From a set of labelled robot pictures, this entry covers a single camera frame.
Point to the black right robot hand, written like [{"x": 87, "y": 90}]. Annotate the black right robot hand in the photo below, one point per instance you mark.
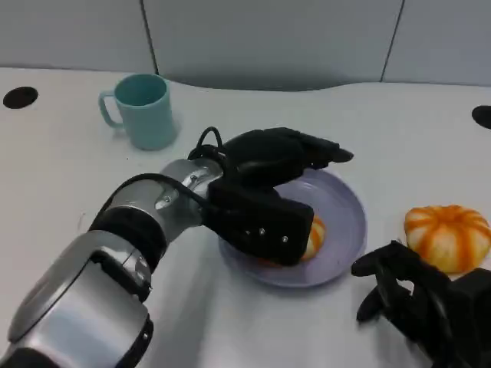
[{"x": 406, "y": 291}]

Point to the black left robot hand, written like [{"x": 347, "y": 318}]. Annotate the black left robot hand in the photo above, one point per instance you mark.
[{"x": 268, "y": 153}]

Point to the orange and white bread roll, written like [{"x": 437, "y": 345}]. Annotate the orange and white bread roll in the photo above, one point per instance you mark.
[
  {"x": 447, "y": 237},
  {"x": 316, "y": 237}
]

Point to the lilac plate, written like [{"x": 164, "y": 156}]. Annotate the lilac plate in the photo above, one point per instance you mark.
[{"x": 339, "y": 218}]

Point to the pale green mug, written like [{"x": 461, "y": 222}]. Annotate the pale green mug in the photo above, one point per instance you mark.
[{"x": 147, "y": 119}]

